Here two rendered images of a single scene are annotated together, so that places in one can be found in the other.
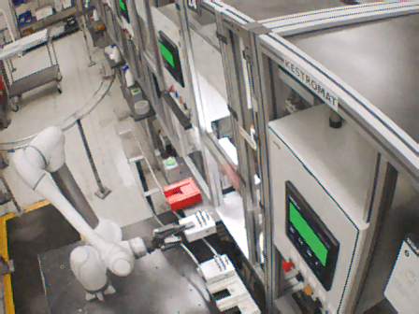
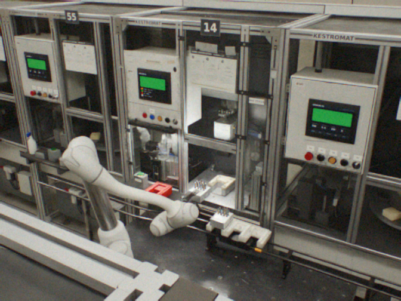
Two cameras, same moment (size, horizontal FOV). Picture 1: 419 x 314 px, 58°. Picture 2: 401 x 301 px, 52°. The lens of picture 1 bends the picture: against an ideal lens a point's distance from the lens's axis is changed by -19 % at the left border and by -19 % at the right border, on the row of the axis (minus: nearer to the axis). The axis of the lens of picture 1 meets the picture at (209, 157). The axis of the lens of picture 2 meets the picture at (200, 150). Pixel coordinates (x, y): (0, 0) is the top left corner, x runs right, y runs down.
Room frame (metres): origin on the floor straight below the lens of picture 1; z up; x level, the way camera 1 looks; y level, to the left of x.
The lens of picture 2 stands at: (-0.30, 1.62, 2.31)
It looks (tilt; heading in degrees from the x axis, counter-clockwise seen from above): 24 degrees down; 317
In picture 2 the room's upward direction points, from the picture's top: straight up
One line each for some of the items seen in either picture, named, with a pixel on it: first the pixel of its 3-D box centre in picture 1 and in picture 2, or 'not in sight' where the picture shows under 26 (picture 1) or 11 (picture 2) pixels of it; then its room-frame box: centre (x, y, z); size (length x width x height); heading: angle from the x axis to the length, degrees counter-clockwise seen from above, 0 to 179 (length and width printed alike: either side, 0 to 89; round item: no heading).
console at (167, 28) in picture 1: (196, 52); (162, 85); (1.80, -0.02, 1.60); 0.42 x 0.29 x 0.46; 16
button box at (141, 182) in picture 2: (173, 171); (141, 181); (1.79, 0.19, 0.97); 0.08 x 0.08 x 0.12; 16
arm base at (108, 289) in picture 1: (96, 285); not in sight; (1.30, 0.69, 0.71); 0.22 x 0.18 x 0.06; 16
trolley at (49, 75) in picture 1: (29, 67); not in sight; (5.09, 2.20, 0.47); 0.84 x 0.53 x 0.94; 100
